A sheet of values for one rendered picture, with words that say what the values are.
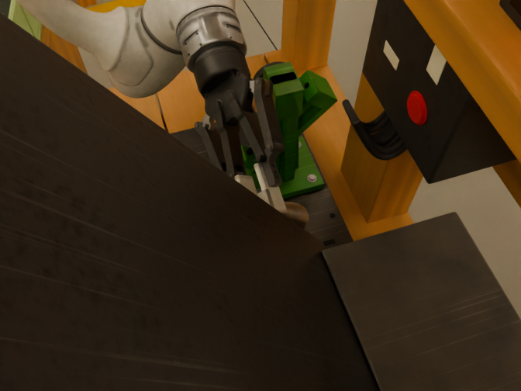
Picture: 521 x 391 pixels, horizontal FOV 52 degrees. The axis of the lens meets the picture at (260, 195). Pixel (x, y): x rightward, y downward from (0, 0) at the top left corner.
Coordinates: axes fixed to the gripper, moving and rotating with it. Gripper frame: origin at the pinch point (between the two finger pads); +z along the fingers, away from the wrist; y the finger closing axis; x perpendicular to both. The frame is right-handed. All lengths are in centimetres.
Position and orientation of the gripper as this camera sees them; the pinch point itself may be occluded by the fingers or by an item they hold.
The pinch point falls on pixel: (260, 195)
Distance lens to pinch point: 68.7
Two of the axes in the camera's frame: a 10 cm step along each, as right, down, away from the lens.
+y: 7.2, -4.0, -5.7
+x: 6.3, 0.3, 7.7
